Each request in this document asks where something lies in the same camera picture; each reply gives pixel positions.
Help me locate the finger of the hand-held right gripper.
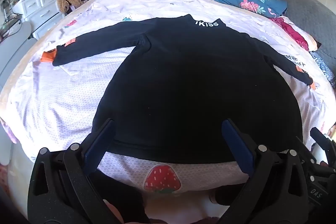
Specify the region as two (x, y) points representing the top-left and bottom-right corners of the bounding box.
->
(310, 127), (336, 159)
(296, 137), (319, 169)

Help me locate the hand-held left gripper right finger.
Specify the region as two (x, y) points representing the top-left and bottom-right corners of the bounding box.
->
(218, 118), (310, 224)

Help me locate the blue white patterned pillow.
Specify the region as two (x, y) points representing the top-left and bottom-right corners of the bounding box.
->
(310, 51), (336, 88)

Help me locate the grey chair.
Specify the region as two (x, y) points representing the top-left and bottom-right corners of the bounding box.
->
(0, 21), (37, 88)

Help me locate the black long-sleeve shirt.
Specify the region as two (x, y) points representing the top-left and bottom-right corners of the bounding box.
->
(52, 14), (315, 164)

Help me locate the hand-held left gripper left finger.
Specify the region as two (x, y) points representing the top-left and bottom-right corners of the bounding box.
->
(28, 118), (120, 224)

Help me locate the red floral pillow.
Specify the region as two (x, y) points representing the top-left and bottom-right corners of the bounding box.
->
(270, 15), (322, 51)

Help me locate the pink strawberry print bedsheet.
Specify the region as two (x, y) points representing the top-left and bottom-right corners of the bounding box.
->
(0, 0), (336, 193)

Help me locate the white drawer cabinet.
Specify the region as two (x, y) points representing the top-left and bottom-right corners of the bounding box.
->
(13, 0), (66, 39)

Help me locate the grey padded headboard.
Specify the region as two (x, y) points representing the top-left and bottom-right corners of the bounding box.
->
(259, 0), (336, 83)

